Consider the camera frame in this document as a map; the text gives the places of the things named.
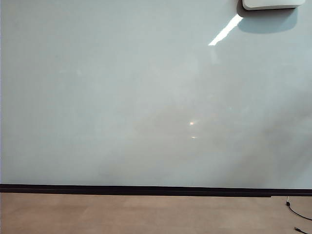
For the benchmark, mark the large pale glass whiteboard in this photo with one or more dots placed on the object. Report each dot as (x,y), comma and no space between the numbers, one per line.
(122,97)

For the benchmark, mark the white plastic pen shelf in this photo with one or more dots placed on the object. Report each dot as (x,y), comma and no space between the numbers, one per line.
(270,4)

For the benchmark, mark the black table edge rail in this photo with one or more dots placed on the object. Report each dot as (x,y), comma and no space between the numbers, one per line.
(146,191)

